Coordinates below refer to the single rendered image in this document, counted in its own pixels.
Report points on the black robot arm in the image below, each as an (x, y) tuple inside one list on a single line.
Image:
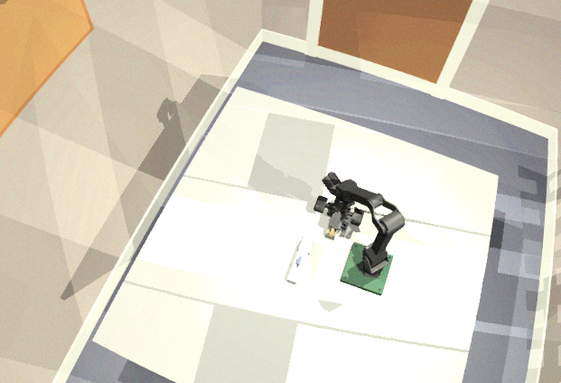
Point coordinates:
[(375, 255)]

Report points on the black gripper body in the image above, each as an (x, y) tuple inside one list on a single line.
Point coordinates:
[(356, 216)]

